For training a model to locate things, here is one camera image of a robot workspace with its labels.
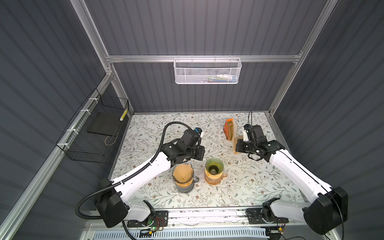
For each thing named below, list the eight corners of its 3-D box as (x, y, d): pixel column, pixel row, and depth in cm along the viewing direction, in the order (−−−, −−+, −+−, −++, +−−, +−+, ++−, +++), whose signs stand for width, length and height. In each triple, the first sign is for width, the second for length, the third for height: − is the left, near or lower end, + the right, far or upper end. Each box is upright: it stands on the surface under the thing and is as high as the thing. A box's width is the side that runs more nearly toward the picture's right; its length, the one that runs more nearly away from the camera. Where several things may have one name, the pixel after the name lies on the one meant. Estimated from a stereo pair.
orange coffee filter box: (225, 141, 106) (227, 132, 98) (222, 127, 114) (224, 118, 106) (235, 141, 106) (239, 132, 98) (232, 127, 114) (235, 118, 106)
